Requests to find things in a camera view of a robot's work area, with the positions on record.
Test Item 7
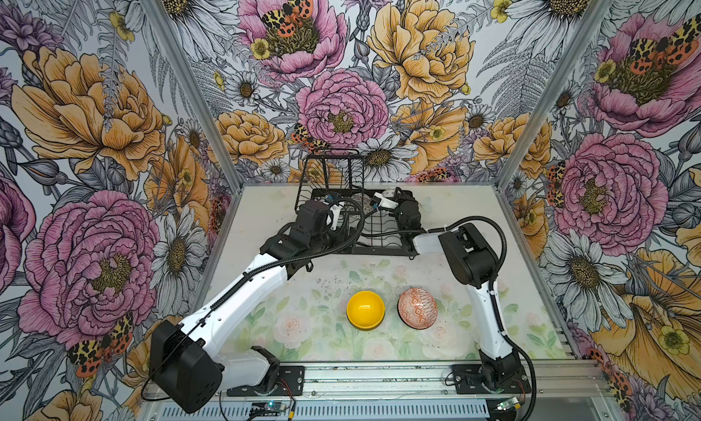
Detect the right green circuit board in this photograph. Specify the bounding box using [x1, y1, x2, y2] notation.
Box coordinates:
[495, 397, 521, 411]

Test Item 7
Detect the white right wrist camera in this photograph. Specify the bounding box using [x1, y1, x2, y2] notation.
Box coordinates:
[372, 196, 399, 211]

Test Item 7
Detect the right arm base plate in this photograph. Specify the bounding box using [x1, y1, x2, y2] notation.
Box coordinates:
[447, 364, 531, 395]

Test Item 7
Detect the black wire dish rack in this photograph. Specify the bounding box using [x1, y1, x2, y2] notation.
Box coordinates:
[295, 150, 425, 259]

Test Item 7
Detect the yellow bowl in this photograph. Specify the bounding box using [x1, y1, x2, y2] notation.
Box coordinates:
[346, 291, 386, 331]

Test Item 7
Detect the aluminium front rail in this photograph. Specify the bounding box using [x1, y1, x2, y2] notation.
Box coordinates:
[143, 360, 612, 406]

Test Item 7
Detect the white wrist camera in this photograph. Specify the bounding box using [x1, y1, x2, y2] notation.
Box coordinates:
[372, 196, 399, 211]
[328, 202, 343, 231]

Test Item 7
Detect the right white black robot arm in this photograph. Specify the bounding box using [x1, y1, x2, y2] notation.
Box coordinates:
[381, 187, 523, 392]

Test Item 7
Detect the red orange patterned bowl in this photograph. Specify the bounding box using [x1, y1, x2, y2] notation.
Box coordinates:
[397, 288, 438, 330]

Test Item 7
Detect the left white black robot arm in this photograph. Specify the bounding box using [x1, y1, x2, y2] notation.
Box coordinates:
[148, 198, 365, 414]

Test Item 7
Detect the green circuit board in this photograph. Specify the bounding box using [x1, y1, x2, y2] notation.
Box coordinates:
[248, 401, 293, 420]
[495, 397, 521, 411]

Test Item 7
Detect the left green circuit board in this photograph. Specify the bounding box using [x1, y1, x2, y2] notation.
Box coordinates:
[248, 401, 293, 420]

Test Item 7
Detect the brown dotted patterned bowl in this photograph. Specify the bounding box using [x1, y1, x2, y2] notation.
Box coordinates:
[349, 193, 377, 221]

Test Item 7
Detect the right black corrugated cable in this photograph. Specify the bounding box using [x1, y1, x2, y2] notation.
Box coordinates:
[360, 215, 539, 421]

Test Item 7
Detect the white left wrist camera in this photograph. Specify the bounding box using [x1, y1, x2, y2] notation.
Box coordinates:
[328, 202, 343, 231]

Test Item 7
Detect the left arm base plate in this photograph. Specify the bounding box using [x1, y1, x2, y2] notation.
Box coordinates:
[226, 365, 306, 397]

